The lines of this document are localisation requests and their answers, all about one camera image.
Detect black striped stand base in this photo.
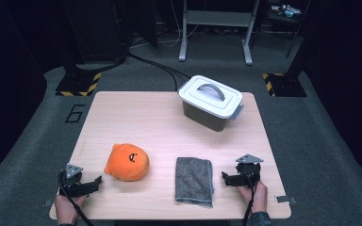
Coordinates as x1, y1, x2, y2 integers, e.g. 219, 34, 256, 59
262, 72, 308, 98
55, 72, 103, 98

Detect grey towel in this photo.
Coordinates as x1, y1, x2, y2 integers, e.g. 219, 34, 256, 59
174, 156, 216, 209

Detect grey metal stand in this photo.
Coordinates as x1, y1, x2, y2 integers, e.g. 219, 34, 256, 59
178, 0, 261, 67

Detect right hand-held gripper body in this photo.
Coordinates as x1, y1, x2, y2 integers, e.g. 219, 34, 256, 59
235, 153, 264, 189

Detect cluttered dark shelf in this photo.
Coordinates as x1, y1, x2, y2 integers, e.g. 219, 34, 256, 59
267, 2, 304, 21

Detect left hand-held gripper cable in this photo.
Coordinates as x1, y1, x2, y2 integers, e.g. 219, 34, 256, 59
58, 170, 94, 226

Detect person's left hand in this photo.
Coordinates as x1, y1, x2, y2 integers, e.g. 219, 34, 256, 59
54, 194, 88, 226

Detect white lid with grey handle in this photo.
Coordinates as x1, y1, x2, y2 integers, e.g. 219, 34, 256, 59
177, 74, 244, 121

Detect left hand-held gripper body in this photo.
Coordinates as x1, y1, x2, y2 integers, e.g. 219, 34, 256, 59
58, 163, 91, 199

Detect grey transparent storage box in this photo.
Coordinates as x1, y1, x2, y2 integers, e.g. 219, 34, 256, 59
181, 100, 245, 133

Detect person's right hand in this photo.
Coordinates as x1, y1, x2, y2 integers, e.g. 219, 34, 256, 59
237, 181, 269, 215

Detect white cable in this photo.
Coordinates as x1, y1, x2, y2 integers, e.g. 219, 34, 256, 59
156, 0, 200, 49

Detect orange plush toy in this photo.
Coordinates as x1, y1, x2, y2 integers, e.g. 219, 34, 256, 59
103, 143, 151, 183

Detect black floor cables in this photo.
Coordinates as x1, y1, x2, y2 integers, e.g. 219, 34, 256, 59
127, 52, 192, 92

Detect dark cabinet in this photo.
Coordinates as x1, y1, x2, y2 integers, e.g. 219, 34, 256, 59
58, 0, 130, 64

